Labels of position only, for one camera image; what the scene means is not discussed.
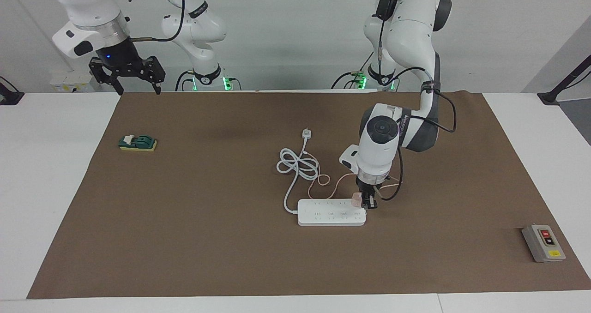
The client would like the pink charging cable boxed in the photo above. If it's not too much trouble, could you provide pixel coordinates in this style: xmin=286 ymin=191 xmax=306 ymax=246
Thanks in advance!
xmin=307 ymin=172 xmax=403 ymax=200

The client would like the white power strip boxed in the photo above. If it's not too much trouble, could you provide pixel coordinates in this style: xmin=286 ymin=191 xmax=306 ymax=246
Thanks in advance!
xmin=297 ymin=199 xmax=368 ymax=227

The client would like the black clamp stand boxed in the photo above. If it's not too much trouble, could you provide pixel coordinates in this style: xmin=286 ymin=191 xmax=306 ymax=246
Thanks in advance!
xmin=0 ymin=77 xmax=24 ymax=106
xmin=538 ymin=54 xmax=591 ymax=106

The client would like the brown paper table mat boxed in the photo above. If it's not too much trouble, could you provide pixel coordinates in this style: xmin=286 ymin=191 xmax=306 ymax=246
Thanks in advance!
xmin=27 ymin=91 xmax=591 ymax=300

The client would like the black right base cable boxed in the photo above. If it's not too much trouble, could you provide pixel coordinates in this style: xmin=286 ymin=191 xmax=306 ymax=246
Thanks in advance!
xmin=175 ymin=70 xmax=194 ymax=92

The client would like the black base cable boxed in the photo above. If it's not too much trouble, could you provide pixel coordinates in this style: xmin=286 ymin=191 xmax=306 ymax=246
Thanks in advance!
xmin=175 ymin=70 xmax=194 ymax=92
xmin=330 ymin=50 xmax=375 ymax=91

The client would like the white power strip cable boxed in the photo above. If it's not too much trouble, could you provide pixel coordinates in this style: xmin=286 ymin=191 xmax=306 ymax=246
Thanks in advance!
xmin=276 ymin=128 xmax=320 ymax=213

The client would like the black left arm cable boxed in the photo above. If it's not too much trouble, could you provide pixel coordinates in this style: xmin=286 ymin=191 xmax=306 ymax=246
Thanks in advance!
xmin=372 ymin=0 xmax=458 ymax=202

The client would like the black left base cable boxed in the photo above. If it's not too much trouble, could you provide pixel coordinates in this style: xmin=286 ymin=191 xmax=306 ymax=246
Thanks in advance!
xmin=330 ymin=50 xmax=375 ymax=91

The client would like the grey on-off switch box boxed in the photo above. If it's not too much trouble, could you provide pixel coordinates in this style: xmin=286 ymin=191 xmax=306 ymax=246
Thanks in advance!
xmin=522 ymin=224 xmax=567 ymax=263

